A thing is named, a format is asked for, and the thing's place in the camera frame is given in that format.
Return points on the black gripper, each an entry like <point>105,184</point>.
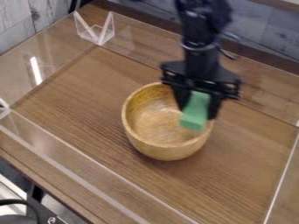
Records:
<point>201,73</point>

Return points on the green rectangular stick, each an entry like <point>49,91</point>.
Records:
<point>195,112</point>

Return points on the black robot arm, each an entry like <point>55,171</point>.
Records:
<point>205,19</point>

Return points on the wooden bowl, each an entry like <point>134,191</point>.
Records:
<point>151,121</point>

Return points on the clear acrylic enclosure wall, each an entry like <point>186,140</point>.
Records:
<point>65,82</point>

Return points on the black table leg bracket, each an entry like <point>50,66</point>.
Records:
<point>47,216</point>

